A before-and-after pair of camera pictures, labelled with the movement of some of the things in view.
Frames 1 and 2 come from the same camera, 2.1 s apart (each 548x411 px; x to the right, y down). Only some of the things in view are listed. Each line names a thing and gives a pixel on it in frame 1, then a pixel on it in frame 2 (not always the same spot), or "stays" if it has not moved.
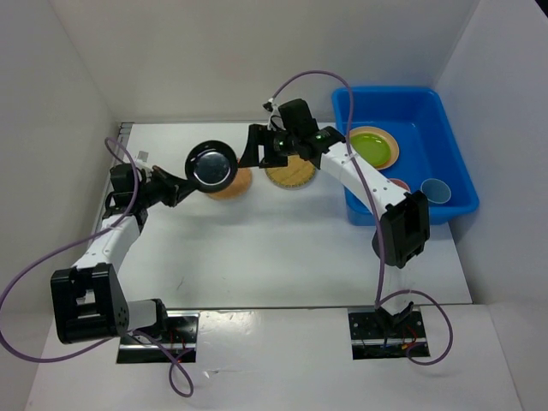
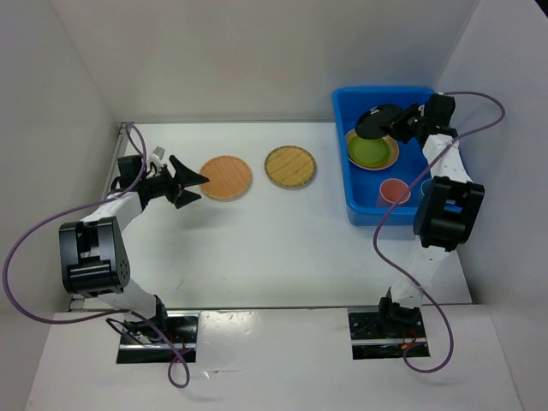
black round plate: (211, 165) -> (373, 122)
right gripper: (258, 134) -> (396, 124)
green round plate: (374, 147) stays
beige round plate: (391, 141) stays
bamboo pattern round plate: (298, 173) stays
